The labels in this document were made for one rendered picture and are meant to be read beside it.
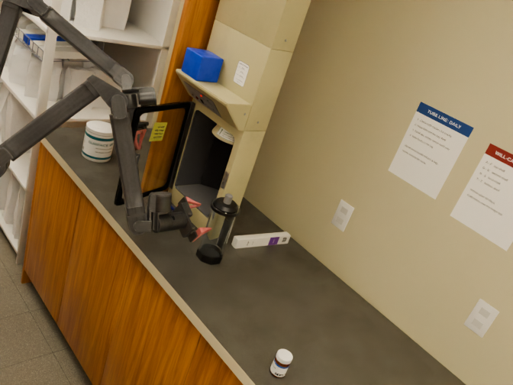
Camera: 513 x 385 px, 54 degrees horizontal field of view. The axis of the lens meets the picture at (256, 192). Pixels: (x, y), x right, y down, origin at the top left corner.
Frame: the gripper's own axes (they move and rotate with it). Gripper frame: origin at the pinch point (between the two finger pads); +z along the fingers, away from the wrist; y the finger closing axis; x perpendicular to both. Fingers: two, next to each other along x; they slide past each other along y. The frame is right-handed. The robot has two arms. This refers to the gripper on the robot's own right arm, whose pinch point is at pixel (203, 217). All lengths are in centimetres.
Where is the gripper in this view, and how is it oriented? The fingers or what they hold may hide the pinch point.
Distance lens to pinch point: 173.2
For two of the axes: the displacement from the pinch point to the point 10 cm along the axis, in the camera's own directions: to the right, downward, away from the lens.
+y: -4.1, -8.5, 3.3
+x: -5.6, 5.3, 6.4
